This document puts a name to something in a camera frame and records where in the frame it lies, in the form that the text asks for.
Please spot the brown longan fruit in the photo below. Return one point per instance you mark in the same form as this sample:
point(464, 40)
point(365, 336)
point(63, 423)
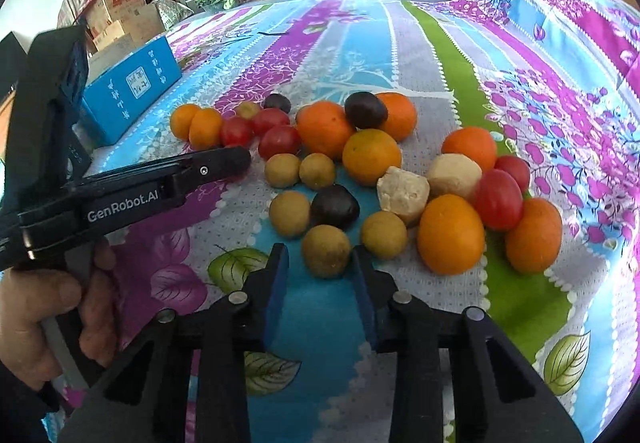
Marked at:
point(326, 250)

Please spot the blue cardboard box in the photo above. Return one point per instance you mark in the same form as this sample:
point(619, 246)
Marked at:
point(135, 83)

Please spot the stack of cardboard boxes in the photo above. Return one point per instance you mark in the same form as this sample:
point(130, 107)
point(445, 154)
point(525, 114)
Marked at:
point(125, 8)

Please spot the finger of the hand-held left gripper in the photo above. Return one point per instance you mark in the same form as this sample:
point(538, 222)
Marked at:
point(75, 73)
point(220, 163)

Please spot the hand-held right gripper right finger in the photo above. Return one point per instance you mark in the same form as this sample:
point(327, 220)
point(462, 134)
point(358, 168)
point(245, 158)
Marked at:
point(364, 298)

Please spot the pile of oranges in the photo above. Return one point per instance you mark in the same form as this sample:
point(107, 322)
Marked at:
point(451, 233)

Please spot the oblong red tomato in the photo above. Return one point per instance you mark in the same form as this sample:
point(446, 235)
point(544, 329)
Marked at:
point(498, 199)

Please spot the person's left hand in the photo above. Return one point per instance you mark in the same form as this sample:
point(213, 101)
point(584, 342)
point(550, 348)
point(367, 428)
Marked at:
point(30, 323)

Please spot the dark purple plum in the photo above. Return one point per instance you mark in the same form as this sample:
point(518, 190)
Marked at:
point(334, 206)
point(276, 102)
point(366, 109)

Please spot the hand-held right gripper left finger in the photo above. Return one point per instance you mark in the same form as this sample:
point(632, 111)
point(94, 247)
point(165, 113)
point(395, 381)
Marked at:
point(277, 293)

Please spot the pale peeled fruit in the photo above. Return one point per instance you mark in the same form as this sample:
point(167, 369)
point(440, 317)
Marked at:
point(403, 193)
point(454, 175)

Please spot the checkered woven bag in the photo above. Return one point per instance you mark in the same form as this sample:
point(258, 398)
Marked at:
point(175, 13)

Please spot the pile of brown longans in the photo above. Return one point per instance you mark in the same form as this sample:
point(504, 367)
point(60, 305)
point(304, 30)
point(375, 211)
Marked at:
point(289, 213)

